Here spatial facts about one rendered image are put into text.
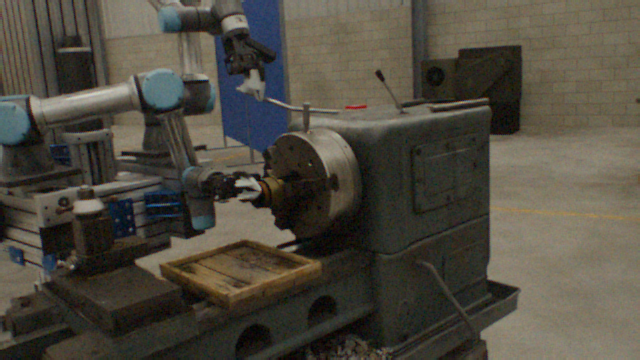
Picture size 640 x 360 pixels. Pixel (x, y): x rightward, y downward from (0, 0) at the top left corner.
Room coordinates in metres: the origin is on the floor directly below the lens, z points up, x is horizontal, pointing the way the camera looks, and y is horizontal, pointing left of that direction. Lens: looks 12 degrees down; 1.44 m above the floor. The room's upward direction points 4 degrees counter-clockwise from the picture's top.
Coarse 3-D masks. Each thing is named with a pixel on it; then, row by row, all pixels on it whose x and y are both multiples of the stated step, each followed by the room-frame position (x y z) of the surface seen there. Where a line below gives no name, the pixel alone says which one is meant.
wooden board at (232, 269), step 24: (240, 240) 1.74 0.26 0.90; (168, 264) 1.57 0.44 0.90; (192, 264) 1.60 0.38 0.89; (216, 264) 1.59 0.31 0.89; (240, 264) 1.57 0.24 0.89; (312, 264) 1.48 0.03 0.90; (192, 288) 1.43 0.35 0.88; (216, 288) 1.35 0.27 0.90; (240, 288) 1.39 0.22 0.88; (264, 288) 1.37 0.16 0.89; (288, 288) 1.42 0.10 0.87
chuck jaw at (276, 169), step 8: (264, 152) 1.71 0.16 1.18; (272, 152) 1.70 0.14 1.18; (280, 152) 1.72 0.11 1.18; (272, 160) 1.68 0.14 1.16; (280, 160) 1.70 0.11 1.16; (264, 168) 1.69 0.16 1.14; (272, 168) 1.66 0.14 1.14; (280, 168) 1.67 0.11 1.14; (288, 168) 1.69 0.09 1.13; (264, 176) 1.65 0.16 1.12; (280, 176) 1.65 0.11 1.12; (288, 176) 1.68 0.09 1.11; (296, 176) 1.72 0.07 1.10
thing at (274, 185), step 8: (272, 176) 1.62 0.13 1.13; (264, 184) 1.58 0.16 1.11; (272, 184) 1.59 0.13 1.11; (280, 184) 1.59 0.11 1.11; (264, 192) 1.56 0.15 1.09; (272, 192) 1.57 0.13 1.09; (280, 192) 1.59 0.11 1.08; (256, 200) 1.61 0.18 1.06; (264, 200) 1.56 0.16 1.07; (272, 200) 1.57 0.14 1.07; (280, 200) 1.59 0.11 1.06
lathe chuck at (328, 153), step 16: (288, 144) 1.69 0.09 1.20; (304, 144) 1.64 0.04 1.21; (320, 144) 1.63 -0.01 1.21; (336, 144) 1.66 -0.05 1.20; (288, 160) 1.69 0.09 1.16; (304, 160) 1.64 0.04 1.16; (320, 160) 1.59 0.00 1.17; (336, 160) 1.61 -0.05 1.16; (304, 176) 1.64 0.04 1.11; (320, 176) 1.59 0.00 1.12; (336, 176) 1.59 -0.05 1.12; (336, 192) 1.57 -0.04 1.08; (352, 192) 1.61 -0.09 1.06; (304, 208) 1.65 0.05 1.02; (320, 208) 1.60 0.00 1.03; (336, 208) 1.58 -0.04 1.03; (304, 224) 1.66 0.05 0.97; (320, 224) 1.60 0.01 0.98; (336, 224) 1.63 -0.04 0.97
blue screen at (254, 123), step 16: (256, 0) 7.54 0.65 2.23; (272, 0) 6.87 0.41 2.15; (256, 16) 7.60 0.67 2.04; (272, 16) 6.92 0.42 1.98; (256, 32) 7.67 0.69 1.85; (272, 32) 6.97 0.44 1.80; (272, 48) 7.02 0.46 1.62; (272, 64) 7.07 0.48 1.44; (224, 80) 9.93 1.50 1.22; (240, 80) 8.78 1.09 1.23; (272, 80) 7.12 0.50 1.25; (288, 80) 6.59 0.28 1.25; (224, 96) 10.06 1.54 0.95; (240, 96) 8.87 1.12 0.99; (272, 96) 7.17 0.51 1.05; (288, 96) 6.59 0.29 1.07; (224, 112) 10.19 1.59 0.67; (240, 112) 8.97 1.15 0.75; (256, 112) 8.01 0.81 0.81; (272, 112) 7.23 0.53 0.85; (288, 112) 6.58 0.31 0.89; (224, 128) 10.33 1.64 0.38; (240, 128) 9.07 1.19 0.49; (256, 128) 8.08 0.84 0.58; (272, 128) 7.29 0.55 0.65; (224, 144) 10.41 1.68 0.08; (256, 144) 8.16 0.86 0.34; (272, 144) 7.34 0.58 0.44
